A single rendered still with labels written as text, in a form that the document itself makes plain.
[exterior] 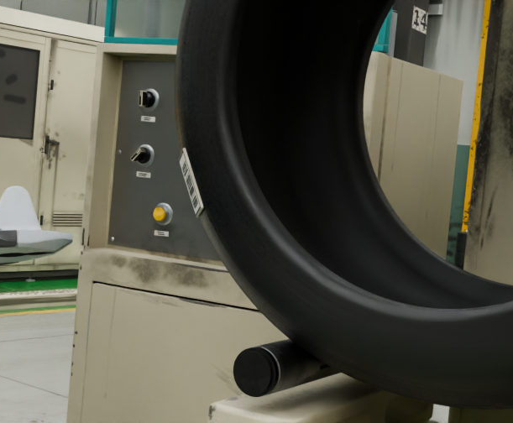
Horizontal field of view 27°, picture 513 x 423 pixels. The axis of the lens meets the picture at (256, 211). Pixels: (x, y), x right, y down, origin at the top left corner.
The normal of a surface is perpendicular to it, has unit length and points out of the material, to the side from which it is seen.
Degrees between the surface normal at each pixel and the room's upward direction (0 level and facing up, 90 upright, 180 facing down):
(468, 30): 90
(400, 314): 101
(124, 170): 90
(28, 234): 69
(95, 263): 90
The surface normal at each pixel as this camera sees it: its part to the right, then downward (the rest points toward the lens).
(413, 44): 0.78, 0.11
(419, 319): -0.51, 0.18
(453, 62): -0.62, -0.01
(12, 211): 0.21, -0.28
